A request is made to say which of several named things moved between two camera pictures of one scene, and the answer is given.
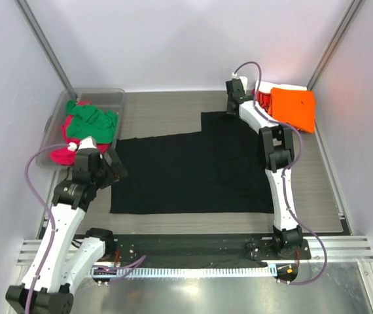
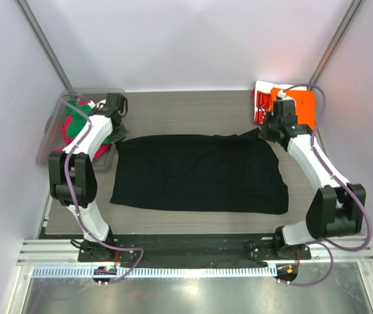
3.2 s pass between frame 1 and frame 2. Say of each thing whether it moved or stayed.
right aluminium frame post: stayed
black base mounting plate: stayed
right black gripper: moved
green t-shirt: stayed
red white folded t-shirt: stayed
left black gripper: moved
